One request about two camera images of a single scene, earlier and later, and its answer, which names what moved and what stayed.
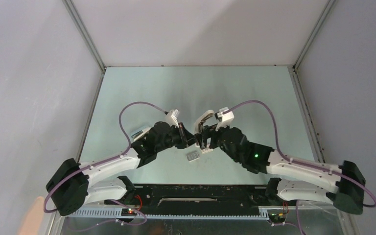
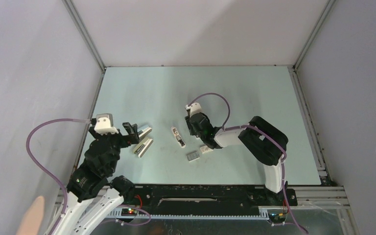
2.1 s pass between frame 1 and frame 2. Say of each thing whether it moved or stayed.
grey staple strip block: stayed
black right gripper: moved
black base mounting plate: stayed
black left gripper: moved
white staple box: stayed
